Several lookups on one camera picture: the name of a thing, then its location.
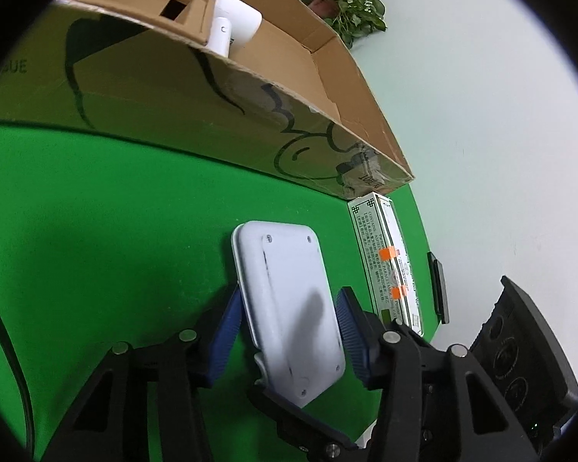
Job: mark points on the white plastic device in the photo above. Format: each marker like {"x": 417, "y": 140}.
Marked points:
{"x": 289, "y": 298}

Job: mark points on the black phone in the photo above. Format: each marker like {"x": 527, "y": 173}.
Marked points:
{"x": 438, "y": 288}

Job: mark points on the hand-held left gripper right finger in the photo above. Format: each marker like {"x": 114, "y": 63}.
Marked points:
{"x": 359, "y": 341}

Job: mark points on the white hair dryer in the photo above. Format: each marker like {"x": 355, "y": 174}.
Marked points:
{"x": 236, "y": 14}

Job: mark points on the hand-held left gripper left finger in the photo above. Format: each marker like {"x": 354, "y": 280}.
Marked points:
{"x": 224, "y": 341}

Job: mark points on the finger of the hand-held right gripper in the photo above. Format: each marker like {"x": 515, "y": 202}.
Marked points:
{"x": 294, "y": 418}

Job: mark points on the large cardboard box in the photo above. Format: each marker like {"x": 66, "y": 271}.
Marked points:
{"x": 173, "y": 106}

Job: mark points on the green tablecloth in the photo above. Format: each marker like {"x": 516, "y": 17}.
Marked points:
{"x": 101, "y": 226}

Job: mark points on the green and white carton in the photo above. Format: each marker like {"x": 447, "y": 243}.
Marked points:
{"x": 380, "y": 240}

